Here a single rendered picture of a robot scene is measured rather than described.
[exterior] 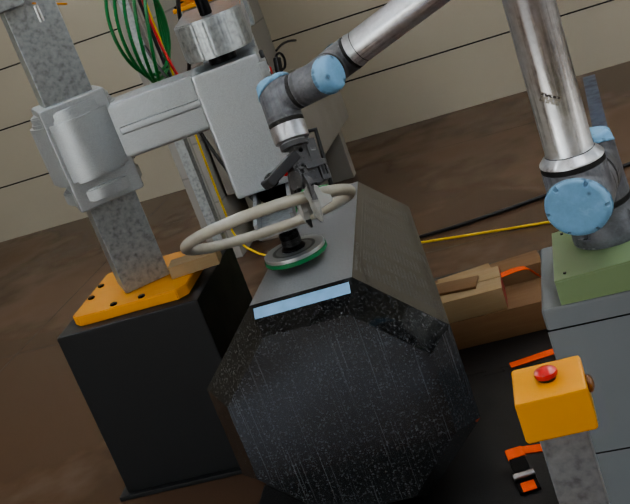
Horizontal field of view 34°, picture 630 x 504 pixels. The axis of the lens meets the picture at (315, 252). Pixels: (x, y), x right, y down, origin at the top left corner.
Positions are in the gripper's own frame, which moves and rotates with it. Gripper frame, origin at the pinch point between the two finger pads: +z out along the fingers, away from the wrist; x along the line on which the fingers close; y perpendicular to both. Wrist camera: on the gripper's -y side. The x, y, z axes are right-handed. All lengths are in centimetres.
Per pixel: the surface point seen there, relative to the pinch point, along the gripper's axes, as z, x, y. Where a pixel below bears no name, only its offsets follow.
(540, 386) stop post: 46, -81, -13
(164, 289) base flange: -8, 152, 11
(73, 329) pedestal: -6, 175, -21
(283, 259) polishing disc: 0, 81, 29
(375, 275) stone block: 15, 62, 48
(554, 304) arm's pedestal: 39, -22, 44
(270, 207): -6.0, 0.4, -9.5
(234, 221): -5.8, 5.7, -17.3
